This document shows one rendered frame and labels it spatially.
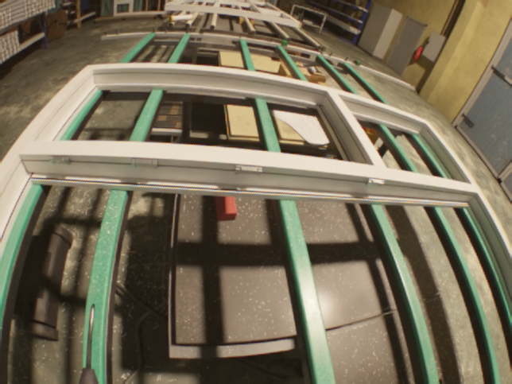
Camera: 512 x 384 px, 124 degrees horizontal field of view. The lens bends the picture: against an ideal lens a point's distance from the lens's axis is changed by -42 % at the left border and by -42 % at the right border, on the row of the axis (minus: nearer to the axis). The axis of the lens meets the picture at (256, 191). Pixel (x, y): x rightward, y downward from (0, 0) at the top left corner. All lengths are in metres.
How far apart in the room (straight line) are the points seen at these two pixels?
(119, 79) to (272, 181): 0.61
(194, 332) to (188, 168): 0.40
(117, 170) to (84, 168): 0.07
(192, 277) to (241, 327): 0.19
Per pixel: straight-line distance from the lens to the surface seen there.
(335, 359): 0.73
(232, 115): 1.11
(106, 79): 0.87
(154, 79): 0.82
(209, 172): 0.44
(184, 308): 0.65
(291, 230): 0.45
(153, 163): 0.43
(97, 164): 0.48
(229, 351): 0.67
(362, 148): 0.64
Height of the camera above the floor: 1.22
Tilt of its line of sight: 48 degrees down
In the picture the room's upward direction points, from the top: 18 degrees clockwise
